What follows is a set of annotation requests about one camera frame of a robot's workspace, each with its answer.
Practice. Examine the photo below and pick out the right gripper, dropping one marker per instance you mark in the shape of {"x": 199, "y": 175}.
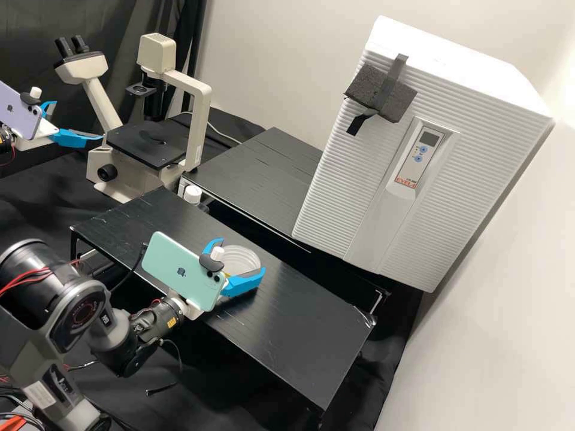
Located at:
{"x": 191, "y": 310}

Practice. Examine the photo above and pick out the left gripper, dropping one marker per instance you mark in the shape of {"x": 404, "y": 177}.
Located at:
{"x": 45, "y": 130}

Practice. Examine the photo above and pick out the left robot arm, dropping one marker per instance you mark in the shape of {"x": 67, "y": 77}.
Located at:
{"x": 5, "y": 141}

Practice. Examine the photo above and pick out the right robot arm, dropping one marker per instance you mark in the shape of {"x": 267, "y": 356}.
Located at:
{"x": 54, "y": 292}

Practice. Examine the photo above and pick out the petri dish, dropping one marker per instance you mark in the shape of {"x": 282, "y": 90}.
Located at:
{"x": 240, "y": 260}

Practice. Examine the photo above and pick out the white-capped bottle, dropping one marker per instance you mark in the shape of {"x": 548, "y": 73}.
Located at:
{"x": 192, "y": 194}

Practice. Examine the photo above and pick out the black platform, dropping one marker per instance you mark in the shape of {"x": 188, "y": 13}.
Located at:
{"x": 334, "y": 269}
{"x": 292, "y": 327}
{"x": 251, "y": 170}

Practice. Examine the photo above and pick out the cream microscope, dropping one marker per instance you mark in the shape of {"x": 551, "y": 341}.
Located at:
{"x": 200, "y": 121}

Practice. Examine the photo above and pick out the incubator door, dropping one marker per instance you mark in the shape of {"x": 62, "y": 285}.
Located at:
{"x": 359, "y": 188}

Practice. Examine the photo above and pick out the white incubator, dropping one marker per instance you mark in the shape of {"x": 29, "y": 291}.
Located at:
{"x": 449, "y": 54}

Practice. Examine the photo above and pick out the left wrist camera phone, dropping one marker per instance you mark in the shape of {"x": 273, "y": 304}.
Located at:
{"x": 18, "y": 112}

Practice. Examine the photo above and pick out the wrist camera phone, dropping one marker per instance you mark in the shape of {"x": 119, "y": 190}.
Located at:
{"x": 18, "y": 112}
{"x": 179, "y": 269}

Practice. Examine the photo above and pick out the right wrist camera phone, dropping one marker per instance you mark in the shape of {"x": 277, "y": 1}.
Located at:
{"x": 179, "y": 269}

